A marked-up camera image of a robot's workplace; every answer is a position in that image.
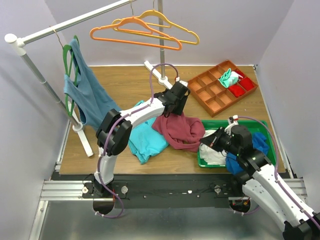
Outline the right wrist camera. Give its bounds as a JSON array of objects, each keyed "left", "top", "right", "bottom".
[{"left": 224, "top": 115, "right": 239, "bottom": 133}]

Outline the orange hanger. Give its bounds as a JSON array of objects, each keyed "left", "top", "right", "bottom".
[{"left": 89, "top": 16, "right": 183, "bottom": 52}]

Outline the orange compartment tray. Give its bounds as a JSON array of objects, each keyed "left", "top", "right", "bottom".
[{"left": 188, "top": 60, "right": 258, "bottom": 117}]

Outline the mint green cloth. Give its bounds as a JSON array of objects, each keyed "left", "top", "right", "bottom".
[{"left": 218, "top": 68, "right": 242, "bottom": 88}]

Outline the green plastic bin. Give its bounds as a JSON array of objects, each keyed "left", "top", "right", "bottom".
[{"left": 197, "top": 120, "right": 277, "bottom": 168}]

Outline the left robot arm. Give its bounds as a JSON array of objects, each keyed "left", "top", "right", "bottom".
[{"left": 93, "top": 80, "right": 191, "bottom": 198}]

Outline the green hanger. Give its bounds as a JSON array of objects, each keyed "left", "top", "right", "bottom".
[{"left": 62, "top": 44, "right": 80, "bottom": 117}]

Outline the turquoise folded shirt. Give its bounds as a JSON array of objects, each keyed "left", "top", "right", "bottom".
[{"left": 127, "top": 99, "right": 170, "bottom": 165}]

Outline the royal blue cloth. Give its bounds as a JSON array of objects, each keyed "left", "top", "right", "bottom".
[{"left": 225, "top": 132, "right": 270, "bottom": 175}]

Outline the maroon tank top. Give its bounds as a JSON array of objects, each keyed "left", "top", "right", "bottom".
[{"left": 152, "top": 113, "right": 205, "bottom": 153}]

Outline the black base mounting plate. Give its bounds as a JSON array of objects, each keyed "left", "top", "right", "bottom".
[{"left": 82, "top": 174, "right": 251, "bottom": 212}]

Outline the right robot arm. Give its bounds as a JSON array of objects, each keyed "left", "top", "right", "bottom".
[{"left": 200, "top": 124, "right": 320, "bottom": 240}]

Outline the blue-grey hanging tank top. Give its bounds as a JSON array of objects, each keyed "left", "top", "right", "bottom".
[{"left": 63, "top": 39, "right": 121, "bottom": 131}]

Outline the white clothes rack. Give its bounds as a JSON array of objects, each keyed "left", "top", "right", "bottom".
[{"left": 3, "top": 0, "right": 186, "bottom": 158}]

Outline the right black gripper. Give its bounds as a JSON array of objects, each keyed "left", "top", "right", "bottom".
[{"left": 199, "top": 125, "right": 241, "bottom": 156}]

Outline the red cloth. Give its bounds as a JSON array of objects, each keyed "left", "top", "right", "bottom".
[{"left": 228, "top": 77, "right": 256, "bottom": 98}]

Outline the white cloth in bin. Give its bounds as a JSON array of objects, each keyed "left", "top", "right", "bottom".
[{"left": 199, "top": 143, "right": 227, "bottom": 165}]

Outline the yellow hanger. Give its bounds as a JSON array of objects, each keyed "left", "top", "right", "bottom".
[{"left": 114, "top": 9, "right": 200, "bottom": 45}]

